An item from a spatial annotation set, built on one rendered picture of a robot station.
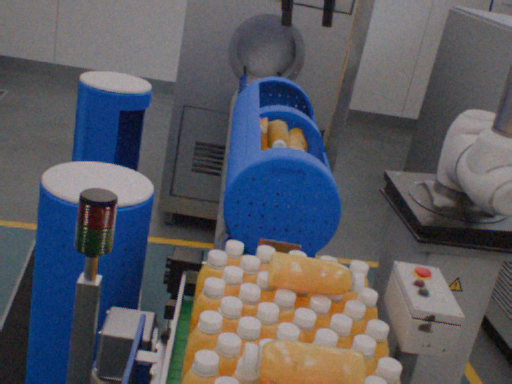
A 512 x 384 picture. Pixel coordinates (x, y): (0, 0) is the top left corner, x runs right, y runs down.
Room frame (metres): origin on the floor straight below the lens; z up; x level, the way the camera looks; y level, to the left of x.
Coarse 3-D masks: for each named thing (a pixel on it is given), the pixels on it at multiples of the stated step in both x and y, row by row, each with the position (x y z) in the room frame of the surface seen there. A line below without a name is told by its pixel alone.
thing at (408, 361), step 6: (396, 348) 1.27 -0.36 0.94; (396, 354) 1.26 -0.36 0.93; (402, 354) 1.24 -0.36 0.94; (408, 354) 1.24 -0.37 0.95; (414, 354) 1.24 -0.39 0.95; (396, 360) 1.25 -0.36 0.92; (402, 360) 1.24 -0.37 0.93; (408, 360) 1.24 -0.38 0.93; (414, 360) 1.24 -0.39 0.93; (402, 366) 1.24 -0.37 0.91; (408, 366) 1.24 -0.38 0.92; (414, 366) 1.25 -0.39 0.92; (402, 372) 1.24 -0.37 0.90; (408, 372) 1.24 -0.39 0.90; (402, 378) 1.24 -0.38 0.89; (408, 378) 1.24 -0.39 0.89
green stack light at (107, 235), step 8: (80, 232) 1.01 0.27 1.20; (88, 232) 1.00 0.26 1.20; (96, 232) 1.00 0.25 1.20; (104, 232) 1.01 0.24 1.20; (112, 232) 1.03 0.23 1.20; (80, 240) 1.01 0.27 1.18; (88, 240) 1.00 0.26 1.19; (96, 240) 1.00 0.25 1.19; (104, 240) 1.01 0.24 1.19; (112, 240) 1.03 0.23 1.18; (80, 248) 1.01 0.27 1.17; (88, 248) 1.00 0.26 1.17; (96, 248) 1.01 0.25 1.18; (104, 248) 1.01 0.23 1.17; (112, 248) 1.04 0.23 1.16; (96, 256) 1.01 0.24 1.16
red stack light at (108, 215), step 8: (80, 200) 1.02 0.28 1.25; (80, 208) 1.01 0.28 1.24; (88, 208) 1.00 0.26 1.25; (96, 208) 1.00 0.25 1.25; (104, 208) 1.01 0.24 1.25; (112, 208) 1.02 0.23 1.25; (80, 216) 1.01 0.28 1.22; (88, 216) 1.00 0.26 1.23; (96, 216) 1.00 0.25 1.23; (104, 216) 1.01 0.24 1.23; (112, 216) 1.02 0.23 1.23; (80, 224) 1.01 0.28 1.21; (88, 224) 1.00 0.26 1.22; (96, 224) 1.00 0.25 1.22; (104, 224) 1.01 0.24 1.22; (112, 224) 1.02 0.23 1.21
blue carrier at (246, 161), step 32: (256, 96) 2.14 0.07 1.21; (256, 128) 1.78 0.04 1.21; (288, 128) 2.38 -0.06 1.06; (256, 160) 1.52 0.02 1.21; (288, 160) 1.52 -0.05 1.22; (320, 160) 1.97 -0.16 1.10; (224, 192) 1.56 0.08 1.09; (256, 192) 1.51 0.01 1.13; (288, 192) 1.52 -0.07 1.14; (320, 192) 1.53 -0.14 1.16; (256, 224) 1.51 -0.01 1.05; (288, 224) 1.52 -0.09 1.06; (320, 224) 1.53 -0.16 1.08
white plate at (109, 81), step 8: (88, 72) 2.69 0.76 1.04; (96, 72) 2.72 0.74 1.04; (104, 72) 2.75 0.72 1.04; (112, 72) 2.77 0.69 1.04; (88, 80) 2.57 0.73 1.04; (96, 80) 2.60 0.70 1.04; (104, 80) 2.62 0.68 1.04; (112, 80) 2.65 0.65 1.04; (120, 80) 2.67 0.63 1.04; (128, 80) 2.70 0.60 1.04; (136, 80) 2.72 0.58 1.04; (144, 80) 2.75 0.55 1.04; (96, 88) 2.52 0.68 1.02; (104, 88) 2.52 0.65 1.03; (112, 88) 2.53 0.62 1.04; (120, 88) 2.55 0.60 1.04; (128, 88) 2.57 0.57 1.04; (136, 88) 2.60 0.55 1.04; (144, 88) 2.62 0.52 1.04
